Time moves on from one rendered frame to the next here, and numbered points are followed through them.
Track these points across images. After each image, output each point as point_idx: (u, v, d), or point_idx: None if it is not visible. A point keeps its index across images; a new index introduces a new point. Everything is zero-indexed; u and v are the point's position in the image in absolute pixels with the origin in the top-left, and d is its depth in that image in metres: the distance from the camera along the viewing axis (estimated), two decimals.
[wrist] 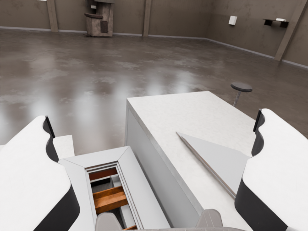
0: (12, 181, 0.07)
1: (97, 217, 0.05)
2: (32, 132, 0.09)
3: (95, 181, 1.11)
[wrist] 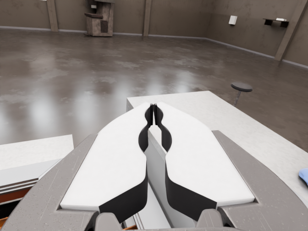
0: (107, 151, 0.08)
1: (97, 217, 0.05)
2: (135, 115, 0.11)
3: None
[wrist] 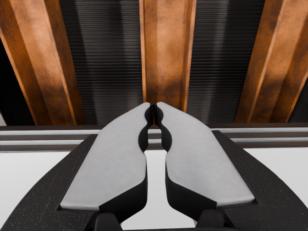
0: (107, 151, 0.08)
1: (97, 217, 0.05)
2: (135, 115, 0.11)
3: None
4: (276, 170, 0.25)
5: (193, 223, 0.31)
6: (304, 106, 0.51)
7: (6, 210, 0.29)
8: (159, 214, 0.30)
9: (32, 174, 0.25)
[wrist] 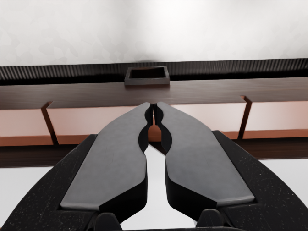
0: (107, 151, 0.08)
1: (97, 217, 0.05)
2: (135, 115, 0.11)
3: None
4: None
5: None
6: None
7: None
8: None
9: None
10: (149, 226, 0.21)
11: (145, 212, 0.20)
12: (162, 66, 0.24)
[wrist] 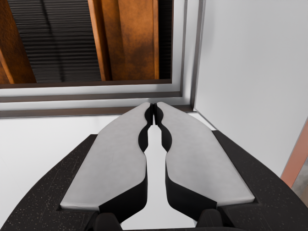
0: (107, 151, 0.08)
1: (97, 217, 0.05)
2: (135, 115, 0.11)
3: None
4: (24, 158, 0.16)
5: None
6: None
7: None
8: None
9: None
10: (156, 192, 0.18)
11: None
12: None
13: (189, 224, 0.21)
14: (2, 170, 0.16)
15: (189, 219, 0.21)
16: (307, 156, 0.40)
